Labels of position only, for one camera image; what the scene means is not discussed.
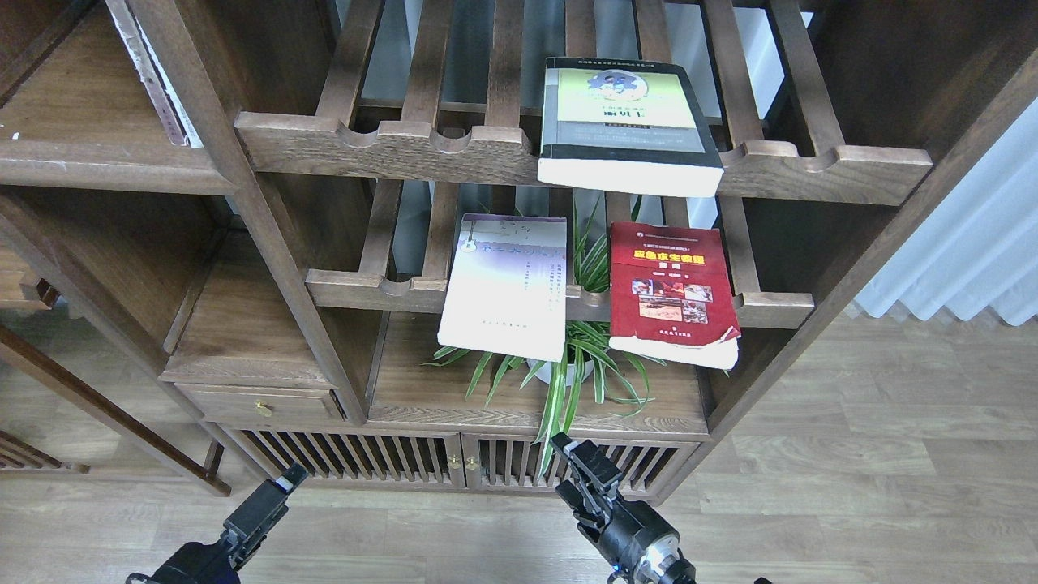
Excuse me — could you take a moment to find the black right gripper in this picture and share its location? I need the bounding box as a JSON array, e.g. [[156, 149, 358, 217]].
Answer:
[[550, 432, 696, 583]]

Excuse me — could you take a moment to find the white plant pot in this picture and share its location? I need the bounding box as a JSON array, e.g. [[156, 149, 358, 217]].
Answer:
[[525, 357, 594, 387]]

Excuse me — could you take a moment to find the white lavender book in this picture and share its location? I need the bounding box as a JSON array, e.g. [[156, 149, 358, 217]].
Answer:
[[437, 213, 567, 362]]

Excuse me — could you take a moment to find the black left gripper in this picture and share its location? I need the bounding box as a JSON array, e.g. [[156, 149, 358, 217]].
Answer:
[[148, 463, 309, 583]]

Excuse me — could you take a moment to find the red book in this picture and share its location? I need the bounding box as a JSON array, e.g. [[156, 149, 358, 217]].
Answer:
[[609, 221, 741, 370]]

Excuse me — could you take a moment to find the dark wooden bookshelf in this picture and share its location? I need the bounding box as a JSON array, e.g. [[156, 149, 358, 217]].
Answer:
[[2, 1, 1036, 501]]

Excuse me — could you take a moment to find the green spider plant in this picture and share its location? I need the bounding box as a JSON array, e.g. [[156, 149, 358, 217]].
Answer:
[[424, 195, 667, 481]]

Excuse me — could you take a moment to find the white curtain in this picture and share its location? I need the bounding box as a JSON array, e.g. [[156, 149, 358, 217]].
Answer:
[[854, 104, 1037, 326]]

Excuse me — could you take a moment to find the black and yellow book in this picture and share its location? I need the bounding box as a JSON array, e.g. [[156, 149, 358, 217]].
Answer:
[[537, 57, 723, 197]]

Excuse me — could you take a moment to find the white upright book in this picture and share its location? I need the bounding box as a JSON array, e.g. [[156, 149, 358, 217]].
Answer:
[[106, 0, 204, 148]]

